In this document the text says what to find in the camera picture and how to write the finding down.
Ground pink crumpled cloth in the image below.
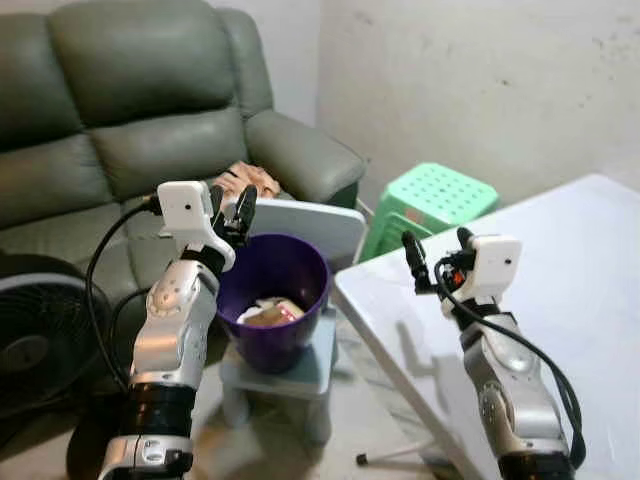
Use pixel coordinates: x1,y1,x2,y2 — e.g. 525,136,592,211
211,162,282,202

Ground green leather sofa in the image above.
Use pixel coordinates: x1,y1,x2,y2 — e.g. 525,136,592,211
0,0,368,336

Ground black floor fan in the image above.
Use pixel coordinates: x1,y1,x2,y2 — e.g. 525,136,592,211
0,252,131,441

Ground white folding table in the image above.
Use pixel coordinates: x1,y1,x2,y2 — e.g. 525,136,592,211
332,173,640,480

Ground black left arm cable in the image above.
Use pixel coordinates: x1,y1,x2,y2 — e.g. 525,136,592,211
85,197,164,394

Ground grey plastic chair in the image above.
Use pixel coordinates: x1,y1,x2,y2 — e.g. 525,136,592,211
218,197,369,447

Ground purple plastic rubbish bin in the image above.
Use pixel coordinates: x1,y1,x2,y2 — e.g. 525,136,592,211
215,233,332,376

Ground green plastic stool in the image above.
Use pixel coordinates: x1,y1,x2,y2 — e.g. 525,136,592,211
357,162,501,264

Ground crumpled paper trash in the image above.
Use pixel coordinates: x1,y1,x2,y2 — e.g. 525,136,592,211
237,296,307,329

